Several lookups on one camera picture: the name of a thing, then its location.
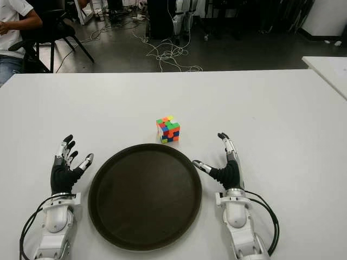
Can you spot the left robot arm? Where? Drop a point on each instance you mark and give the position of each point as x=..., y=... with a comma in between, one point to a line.
x=55, y=216

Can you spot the white side table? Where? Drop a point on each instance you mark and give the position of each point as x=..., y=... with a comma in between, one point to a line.
x=330, y=70

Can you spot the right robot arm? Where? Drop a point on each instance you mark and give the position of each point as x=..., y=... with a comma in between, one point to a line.
x=236, y=214

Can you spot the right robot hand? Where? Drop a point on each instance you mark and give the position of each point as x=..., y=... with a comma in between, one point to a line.
x=230, y=173

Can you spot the black chair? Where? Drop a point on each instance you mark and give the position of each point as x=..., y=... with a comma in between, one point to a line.
x=54, y=21

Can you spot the black cabinet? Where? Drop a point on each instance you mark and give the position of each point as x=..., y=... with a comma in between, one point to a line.
x=160, y=19

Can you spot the white power strip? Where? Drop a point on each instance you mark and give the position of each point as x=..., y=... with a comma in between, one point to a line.
x=139, y=17

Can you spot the white frame desk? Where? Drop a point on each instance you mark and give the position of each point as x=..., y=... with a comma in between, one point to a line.
x=81, y=13

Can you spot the person in white shirt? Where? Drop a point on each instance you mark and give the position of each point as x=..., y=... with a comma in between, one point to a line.
x=11, y=32

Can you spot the white humanoid robot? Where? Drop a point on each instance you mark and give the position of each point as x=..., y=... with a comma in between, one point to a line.
x=179, y=24

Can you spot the small white floor object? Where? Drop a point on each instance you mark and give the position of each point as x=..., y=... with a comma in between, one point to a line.
x=337, y=43

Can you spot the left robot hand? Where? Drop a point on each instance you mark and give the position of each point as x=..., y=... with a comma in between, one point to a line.
x=61, y=176

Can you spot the dark brown round plate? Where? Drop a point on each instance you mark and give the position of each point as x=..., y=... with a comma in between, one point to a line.
x=143, y=195

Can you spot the multicoloured Rubik's cube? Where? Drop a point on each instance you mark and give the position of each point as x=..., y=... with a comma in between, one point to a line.
x=168, y=130

